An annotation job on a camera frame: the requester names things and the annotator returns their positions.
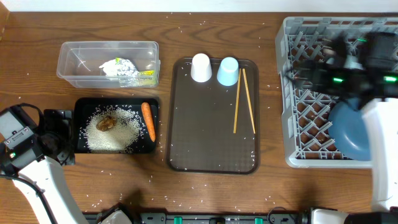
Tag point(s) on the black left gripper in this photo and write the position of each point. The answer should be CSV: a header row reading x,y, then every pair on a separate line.
x,y
64,125

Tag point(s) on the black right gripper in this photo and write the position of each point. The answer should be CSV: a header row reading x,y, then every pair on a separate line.
x,y
317,68

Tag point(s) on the light blue bowl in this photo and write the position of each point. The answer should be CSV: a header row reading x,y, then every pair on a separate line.
x,y
352,63

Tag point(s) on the dark blue plate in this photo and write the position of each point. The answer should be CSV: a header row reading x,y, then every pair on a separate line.
x,y
349,131

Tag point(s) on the brown food lump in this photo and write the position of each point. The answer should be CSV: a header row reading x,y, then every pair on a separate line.
x,y
107,123

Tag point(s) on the pile of white rice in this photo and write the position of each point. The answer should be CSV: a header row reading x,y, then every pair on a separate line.
x,y
128,130

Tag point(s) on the white napkin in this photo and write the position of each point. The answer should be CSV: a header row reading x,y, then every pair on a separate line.
x,y
110,68

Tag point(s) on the foil wrapper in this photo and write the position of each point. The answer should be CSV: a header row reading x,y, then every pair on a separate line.
x,y
126,71

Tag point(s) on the orange carrot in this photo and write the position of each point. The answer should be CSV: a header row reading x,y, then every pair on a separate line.
x,y
147,115

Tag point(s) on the yellow green snack packet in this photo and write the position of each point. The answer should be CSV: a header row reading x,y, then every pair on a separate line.
x,y
147,78

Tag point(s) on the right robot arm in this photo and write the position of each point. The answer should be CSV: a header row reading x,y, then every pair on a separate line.
x,y
380,118

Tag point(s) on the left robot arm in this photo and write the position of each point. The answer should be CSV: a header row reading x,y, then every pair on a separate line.
x,y
44,186

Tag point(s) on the grey dishwasher rack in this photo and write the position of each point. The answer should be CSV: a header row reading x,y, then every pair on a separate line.
x,y
305,123

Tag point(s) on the black plastic tray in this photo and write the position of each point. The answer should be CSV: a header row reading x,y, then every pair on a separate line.
x,y
84,105

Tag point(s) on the clear plastic bin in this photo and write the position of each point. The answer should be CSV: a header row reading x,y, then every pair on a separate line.
x,y
79,62

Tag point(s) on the wooden chopstick right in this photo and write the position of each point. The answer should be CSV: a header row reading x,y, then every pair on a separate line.
x,y
249,100

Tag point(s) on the wooden chopstick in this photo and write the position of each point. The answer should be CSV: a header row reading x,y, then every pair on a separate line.
x,y
249,100
237,103

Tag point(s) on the wooden chopstick left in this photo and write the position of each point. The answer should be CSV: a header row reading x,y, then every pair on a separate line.
x,y
237,103

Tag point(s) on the light blue plastic cup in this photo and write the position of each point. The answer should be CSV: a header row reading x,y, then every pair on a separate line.
x,y
228,71

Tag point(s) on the dark brown serving tray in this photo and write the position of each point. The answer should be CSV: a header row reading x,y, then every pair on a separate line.
x,y
200,135

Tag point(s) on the pink plastic cup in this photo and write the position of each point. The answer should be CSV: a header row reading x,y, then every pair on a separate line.
x,y
201,68

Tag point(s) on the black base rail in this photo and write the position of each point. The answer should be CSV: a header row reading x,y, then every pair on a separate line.
x,y
205,218

